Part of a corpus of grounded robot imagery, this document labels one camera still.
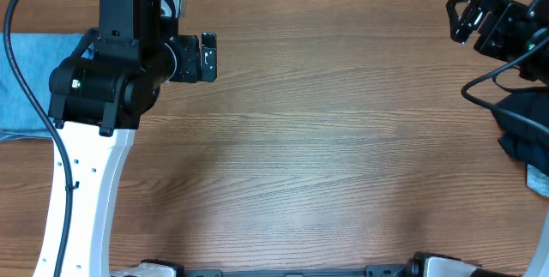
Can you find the dark navy garment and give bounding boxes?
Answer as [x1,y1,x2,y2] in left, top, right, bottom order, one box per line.
[492,92,548,175]

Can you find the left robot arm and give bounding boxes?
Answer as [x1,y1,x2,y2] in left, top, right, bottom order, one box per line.
[34,0,217,276]

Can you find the light blue denim jeans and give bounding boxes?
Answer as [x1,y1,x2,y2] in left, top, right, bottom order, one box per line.
[1,33,82,142]

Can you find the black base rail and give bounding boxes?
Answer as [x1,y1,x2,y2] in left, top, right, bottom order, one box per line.
[136,259,413,277]

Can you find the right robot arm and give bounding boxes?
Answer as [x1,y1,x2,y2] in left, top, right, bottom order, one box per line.
[446,0,548,197]

